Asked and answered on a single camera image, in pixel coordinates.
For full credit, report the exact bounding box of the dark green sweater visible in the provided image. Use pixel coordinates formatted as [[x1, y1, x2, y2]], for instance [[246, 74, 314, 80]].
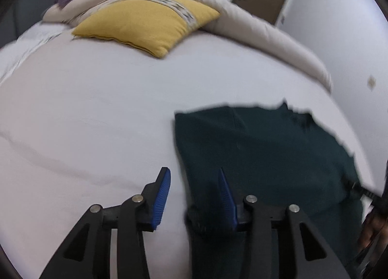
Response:
[[175, 105, 363, 278]]

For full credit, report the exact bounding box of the person's right hand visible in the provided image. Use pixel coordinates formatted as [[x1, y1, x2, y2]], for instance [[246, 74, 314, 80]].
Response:
[[358, 211, 388, 264]]

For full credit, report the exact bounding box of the white bed sheet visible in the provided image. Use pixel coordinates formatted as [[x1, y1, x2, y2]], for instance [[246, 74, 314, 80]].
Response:
[[1, 31, 375, 278]]

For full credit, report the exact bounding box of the yellow patterned cushion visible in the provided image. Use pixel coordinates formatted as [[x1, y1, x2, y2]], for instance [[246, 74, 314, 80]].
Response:
[[72, 0, 220, 59]]

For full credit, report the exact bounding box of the beige rolled duvet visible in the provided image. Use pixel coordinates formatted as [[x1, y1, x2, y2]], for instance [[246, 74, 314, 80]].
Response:
[[42, 0, 333, 92]]

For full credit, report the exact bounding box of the white flat pillow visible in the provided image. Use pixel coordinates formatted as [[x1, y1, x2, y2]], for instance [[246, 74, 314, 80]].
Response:
[[0, 21, 70, 84]]

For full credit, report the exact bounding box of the dark grey bed headboard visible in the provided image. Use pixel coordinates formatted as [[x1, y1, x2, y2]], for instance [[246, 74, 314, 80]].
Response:
[[1, 0, 56, 46]]

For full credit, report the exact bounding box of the beige wall socket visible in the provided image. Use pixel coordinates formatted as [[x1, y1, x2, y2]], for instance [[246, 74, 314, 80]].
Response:
[[367, 76, 376, 90]]

